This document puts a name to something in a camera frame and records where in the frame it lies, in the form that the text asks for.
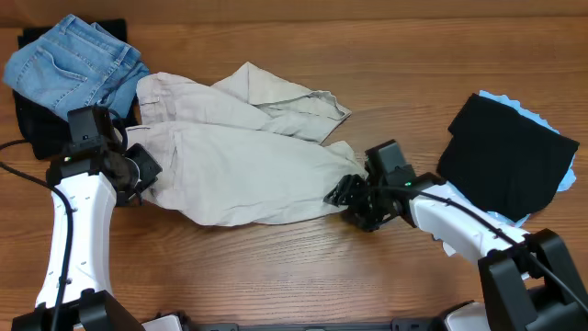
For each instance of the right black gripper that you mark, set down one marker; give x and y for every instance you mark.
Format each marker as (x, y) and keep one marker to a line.
(360, 202)

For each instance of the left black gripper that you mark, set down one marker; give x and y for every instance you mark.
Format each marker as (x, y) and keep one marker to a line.
(152, 168)

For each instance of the beige khaki shorts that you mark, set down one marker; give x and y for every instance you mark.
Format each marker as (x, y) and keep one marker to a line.
(252, 148)

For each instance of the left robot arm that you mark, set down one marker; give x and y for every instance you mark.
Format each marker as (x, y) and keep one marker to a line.
(97, 172)

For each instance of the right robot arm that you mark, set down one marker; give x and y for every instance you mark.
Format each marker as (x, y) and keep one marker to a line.
(529, 281)

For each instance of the folded black garment left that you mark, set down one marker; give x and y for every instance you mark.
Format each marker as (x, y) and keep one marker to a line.
(46, 132)

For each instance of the folded blue denim jeans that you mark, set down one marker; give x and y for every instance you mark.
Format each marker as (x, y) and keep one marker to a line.
(76, 65)

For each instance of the black garment right pile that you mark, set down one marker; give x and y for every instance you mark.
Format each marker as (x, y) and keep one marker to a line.
(505, 151)

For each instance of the light blue printed shirt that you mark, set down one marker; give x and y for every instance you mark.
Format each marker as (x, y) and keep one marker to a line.
(567, 177)

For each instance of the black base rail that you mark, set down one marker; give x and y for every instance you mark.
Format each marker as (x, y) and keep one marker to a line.
(303, 327)

